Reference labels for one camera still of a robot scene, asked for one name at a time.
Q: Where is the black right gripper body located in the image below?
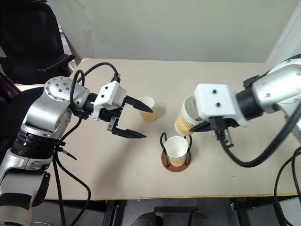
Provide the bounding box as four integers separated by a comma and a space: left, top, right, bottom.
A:
207, 116, 239, 148

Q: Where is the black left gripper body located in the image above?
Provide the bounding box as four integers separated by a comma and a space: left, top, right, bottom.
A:
98, 95, 129, 123

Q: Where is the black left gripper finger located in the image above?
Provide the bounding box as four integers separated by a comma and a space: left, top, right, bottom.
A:
106, 116, 148, 139
124, 95, 155, 113

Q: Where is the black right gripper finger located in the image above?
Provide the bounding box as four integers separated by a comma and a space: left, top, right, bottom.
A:
189, 121, 213, 134

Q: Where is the ribbed tan paper cup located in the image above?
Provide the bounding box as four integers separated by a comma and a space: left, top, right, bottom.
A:
163, 136, 190, 167
174, 94, 208, 137

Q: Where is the smooth tan paper cup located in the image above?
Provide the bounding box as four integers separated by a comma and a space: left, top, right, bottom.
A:
137, 96, 157, 122

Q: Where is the black zip tie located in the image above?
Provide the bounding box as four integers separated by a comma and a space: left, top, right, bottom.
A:
55, 140, 78, 161

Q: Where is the dark rounded shape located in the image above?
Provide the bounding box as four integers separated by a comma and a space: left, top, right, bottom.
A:
135, 211, 163, 226
189, 210, 212, 226

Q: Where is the dark padded seat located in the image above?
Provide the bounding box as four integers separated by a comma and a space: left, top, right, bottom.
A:
0, 70, 46, 151

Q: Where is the black office chair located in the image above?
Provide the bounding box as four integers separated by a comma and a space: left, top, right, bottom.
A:
0, 0, 76, 85

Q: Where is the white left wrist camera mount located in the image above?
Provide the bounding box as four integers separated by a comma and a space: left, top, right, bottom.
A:
91, 81, 128, 122

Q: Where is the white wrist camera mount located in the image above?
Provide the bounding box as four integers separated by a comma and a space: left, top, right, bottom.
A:
91, 81, 128, 122
194, 83, 252, 128

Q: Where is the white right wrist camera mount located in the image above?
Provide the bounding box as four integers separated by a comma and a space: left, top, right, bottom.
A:
194, 83, 252, 128

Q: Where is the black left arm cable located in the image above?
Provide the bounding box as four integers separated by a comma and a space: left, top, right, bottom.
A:
53, 62, 122, 226

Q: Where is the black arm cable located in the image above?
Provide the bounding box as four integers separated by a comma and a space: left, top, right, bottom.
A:
210, 103, 301, 169
53, 62, 122, 226

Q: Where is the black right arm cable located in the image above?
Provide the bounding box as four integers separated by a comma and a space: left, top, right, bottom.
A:
210, 103, 301, 169

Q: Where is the black wire cup holder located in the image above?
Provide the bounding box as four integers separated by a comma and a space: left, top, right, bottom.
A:
159, 132, 193, 173

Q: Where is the thin black cable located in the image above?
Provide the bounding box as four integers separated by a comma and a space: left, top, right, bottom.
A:
273, 145, 301, 226

